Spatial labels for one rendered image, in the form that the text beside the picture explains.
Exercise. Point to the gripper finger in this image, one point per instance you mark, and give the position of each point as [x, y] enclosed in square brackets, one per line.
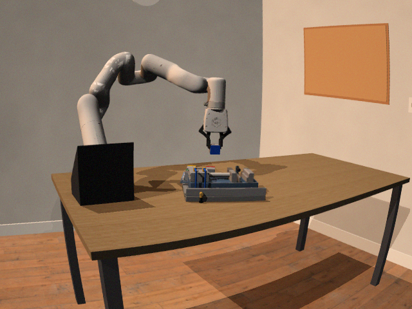
[222, 136]
[207, 136]

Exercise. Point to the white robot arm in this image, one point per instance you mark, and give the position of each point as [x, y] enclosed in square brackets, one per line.
[92, 107]

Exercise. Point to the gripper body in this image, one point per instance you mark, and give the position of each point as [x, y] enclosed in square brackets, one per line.
[215, 120]

